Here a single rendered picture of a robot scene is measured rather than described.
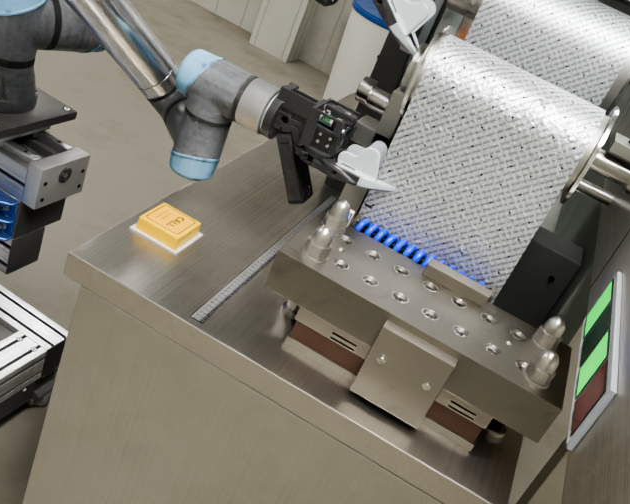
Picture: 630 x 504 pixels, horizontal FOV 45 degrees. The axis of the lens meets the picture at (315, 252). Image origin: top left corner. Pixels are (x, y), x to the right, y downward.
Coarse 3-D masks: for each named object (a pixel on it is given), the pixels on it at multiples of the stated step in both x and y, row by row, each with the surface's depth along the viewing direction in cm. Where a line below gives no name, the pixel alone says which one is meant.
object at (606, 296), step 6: (606, 288) 83; (606, 294) 81; (600, 300) 82; (606, 300) 79; (594, 306) 84; (600, 306) 81; (594, 312) 82; (600, 312) 79; (588, 318) 83; (594, 318) 80; (588, 324) 81; (588, 330) 80
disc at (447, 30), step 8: (448, 24) 106; (440, 32) 103; (448, 32) 107; (440, 40) 104; (432, 48) 102; (424, 56) 102; (424, 64) 102; (416, 72) 102; (416, 80) 103; (408, 88) 103; (408, 96) 104; (400, 112) 107
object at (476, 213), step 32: (416, 128) 106; (384, 160) 109; (416, 160) 108; (448, 160) 106; (480, 160) 104; (384, 192) 111; (416, 192) 109; (448, 192) 108; (480, 192) 106; (512, 192) 104; (544, 192) 103; (384, 224) 113; (416, 224) 111; (448, 224) 109; (480, 224) 107; (512, 224) 106; (448, 256) 111; (480, 256) 109; (512, 256) 107
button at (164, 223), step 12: (144, 216) 113; (156, 216) 114; (168, 216) 115; (180, 216) 116; (144, 228) 113; (156, 228) 112; (168, 228) 112; (180, 228) 114; (192, 228) 115; (168, 240) 112; (180, 240) 112
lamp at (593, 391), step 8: (600, 376) 66; (592, 384) 67; (600, 384) 64; (584, 392) 68; (592, 392) 65; (600, 392) 63; (584, 400) 66; (592, 400) 64; (576, 408) 68; (584, 408) 65; (576, 416) 66; (576, 424) 65
